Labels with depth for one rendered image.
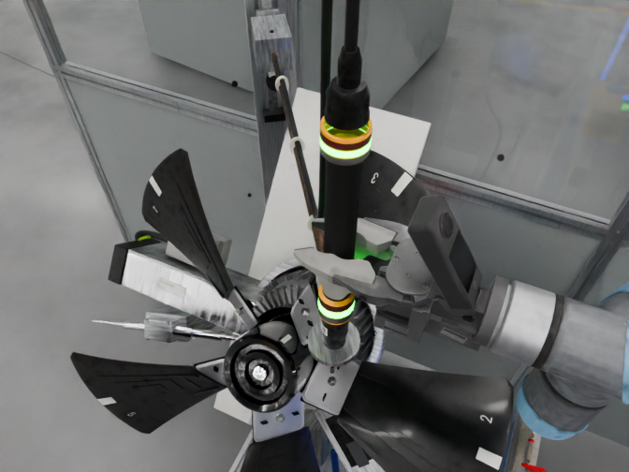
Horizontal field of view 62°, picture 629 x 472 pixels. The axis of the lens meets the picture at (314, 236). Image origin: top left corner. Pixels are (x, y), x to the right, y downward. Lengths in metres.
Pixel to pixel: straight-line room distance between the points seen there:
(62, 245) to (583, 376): 2.49
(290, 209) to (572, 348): 0.64
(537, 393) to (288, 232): 0.58
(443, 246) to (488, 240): 1.04
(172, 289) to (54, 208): 1.98
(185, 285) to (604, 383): 0.72
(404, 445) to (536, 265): 0.86
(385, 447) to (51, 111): 3.14
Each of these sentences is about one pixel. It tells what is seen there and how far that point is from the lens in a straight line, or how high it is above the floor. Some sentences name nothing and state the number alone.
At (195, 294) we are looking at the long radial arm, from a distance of 1.01.
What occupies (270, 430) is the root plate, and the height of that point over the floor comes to 1.11.
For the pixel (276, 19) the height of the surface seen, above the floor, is 1.43.
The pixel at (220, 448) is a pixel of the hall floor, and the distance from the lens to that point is 2.07.
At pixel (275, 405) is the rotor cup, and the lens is 0.80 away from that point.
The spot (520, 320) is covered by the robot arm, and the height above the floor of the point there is 1.52.
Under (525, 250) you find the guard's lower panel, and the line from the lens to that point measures 1.51.
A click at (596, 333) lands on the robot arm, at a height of 1.52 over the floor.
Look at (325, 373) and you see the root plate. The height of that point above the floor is 1.18.
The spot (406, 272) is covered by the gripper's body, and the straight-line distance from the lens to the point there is 0.53.
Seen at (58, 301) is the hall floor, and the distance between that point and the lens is 2.58.
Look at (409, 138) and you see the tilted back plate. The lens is 0.97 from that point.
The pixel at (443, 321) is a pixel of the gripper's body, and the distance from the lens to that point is 0.57.
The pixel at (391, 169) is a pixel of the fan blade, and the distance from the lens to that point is 0.75.
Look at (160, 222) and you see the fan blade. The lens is 0.94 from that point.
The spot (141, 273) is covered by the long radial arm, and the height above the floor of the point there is 1.12.
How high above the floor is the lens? 1.94
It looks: 50 degrees down
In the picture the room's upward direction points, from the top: straight up
